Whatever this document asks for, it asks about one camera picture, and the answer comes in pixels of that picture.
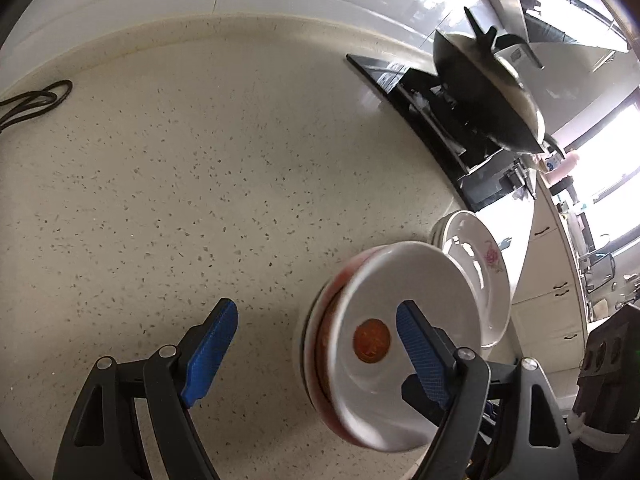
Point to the white floral plate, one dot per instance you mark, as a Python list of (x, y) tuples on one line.
[(440, 232), (470, 260)]

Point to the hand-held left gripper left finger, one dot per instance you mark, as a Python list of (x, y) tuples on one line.
[(210, 350)]

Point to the red bowl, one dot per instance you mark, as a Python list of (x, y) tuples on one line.
[(400, 285)]

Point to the stainless steel range hood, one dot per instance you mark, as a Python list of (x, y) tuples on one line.
[(550, 10)]

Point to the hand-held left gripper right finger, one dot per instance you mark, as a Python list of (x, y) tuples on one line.
[(420, 350)]

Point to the white floral bowl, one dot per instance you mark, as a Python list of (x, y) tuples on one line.
[(306, 340)]

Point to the white kitchen cabinet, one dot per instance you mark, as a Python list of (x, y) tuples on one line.
[(545, 270)]

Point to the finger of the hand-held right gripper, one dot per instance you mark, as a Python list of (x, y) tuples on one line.
[(417, 392)]

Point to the black wok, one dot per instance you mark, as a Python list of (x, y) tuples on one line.
[(475, 90)]

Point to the black glass gas stove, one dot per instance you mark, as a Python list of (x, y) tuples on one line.
[(480, 190)]

